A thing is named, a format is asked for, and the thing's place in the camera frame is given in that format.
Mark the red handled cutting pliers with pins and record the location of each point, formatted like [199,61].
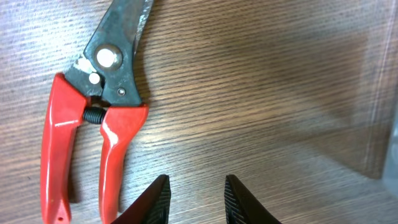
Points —
[98,88]

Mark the clear plastic container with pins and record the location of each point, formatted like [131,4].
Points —
[380,157]

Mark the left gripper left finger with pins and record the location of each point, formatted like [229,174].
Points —
[151,207]

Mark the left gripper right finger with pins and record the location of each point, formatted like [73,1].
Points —
[242,207]

